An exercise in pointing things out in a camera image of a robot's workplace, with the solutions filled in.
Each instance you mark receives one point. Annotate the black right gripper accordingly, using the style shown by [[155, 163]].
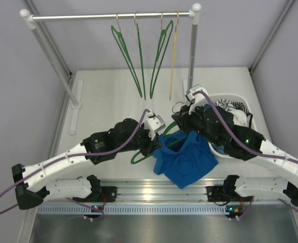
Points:
[[183, 118]]

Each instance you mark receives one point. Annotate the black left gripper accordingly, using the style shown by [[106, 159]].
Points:
[[149, 144]]

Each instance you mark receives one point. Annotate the green hanger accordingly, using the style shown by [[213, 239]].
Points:
[[135, 161], [119, 38], [140, 55], [162, 46]]

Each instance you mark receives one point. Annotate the blue tank top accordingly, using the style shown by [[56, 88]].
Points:
[[183, 158]]

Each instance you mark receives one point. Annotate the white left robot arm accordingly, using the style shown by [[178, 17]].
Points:
[[47, 180]]

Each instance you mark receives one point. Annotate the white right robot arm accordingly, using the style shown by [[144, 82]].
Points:
[[254, 148]]

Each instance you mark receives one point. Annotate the yellow hanger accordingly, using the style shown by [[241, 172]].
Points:
[[173, 57]]

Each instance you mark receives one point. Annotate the white laundry basket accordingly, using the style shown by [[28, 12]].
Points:
[[237, 98]]

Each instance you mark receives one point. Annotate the striped black white garment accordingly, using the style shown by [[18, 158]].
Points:
[[228, 105]]

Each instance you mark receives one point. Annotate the light blue garment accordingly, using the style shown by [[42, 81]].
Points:
[[219, 149]]

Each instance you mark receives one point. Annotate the metal clothes rack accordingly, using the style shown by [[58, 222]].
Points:
[[39, 30]]

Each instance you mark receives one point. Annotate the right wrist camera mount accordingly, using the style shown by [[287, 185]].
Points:
[[194, 98]]

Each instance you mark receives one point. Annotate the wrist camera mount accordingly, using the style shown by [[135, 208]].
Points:
[[153, 123], [194, 98]]

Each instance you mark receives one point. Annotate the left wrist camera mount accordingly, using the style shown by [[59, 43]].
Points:
[[153, 123]]

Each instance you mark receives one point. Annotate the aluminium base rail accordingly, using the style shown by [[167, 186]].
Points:
[[151, 189]]

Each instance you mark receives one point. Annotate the perforated cable duct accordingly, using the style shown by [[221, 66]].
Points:
[[134, 210]]

